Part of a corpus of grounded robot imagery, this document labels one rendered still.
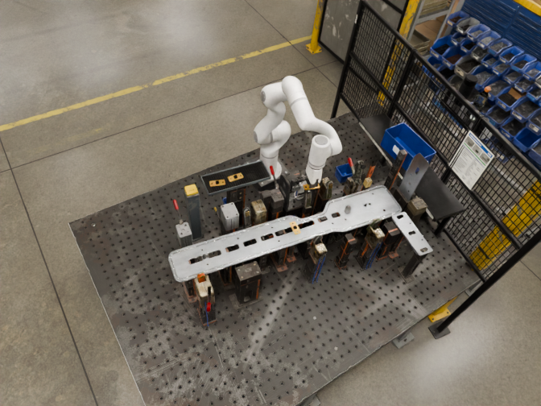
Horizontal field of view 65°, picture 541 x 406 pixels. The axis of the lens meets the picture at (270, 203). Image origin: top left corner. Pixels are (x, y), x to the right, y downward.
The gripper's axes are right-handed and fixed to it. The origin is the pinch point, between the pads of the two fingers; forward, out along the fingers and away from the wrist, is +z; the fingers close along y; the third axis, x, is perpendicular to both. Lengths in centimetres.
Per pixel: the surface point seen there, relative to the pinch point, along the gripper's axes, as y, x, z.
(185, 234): 2, -68, 23
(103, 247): -22, -117, 58
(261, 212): -2.6, -25.5, 21.8
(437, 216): 19, 76, 28
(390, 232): 20, 46, 33
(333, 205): -3.3, 19.3, 30.2
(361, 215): 6.9, 33.2, 30.4
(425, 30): -252, 235, 93
